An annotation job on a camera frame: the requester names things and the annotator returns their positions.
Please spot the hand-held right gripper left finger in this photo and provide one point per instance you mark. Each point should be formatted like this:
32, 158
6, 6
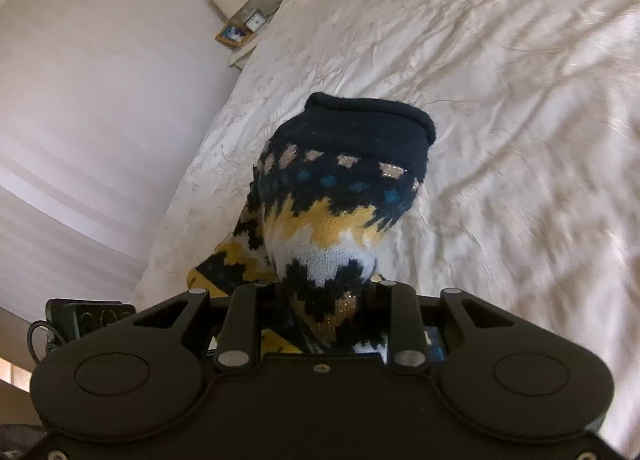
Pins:
245, 312

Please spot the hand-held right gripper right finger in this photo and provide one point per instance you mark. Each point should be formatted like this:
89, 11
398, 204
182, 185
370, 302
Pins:
400, 312

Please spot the zigzag patterned knit sweater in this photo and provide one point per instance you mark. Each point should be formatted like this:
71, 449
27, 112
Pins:
325, 220

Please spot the cream embossed bedspread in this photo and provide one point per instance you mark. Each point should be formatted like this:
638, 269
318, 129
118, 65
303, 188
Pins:
500, 89

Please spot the white nightstand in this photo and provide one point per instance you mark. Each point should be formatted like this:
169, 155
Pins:
242, 55

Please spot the small square clock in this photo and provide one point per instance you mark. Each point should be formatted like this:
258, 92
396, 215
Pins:
255, 20

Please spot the wooden picture frame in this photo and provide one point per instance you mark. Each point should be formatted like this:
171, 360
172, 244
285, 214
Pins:
233, 33

